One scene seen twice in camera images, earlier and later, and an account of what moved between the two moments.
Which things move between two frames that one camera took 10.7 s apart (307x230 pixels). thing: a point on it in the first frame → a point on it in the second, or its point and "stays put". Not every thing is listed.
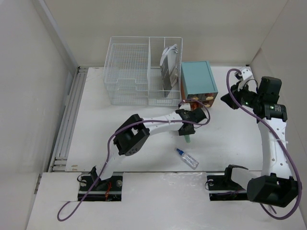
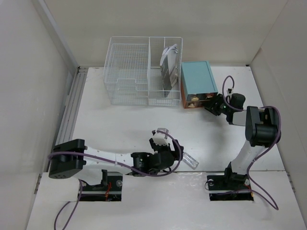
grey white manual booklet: [169, 63] stays put
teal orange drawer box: [197, 81] stays put
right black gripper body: [245, 97] → [219, 107]
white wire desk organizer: [142, 71] stays put
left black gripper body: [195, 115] → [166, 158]
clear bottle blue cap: [190, 161] stays put
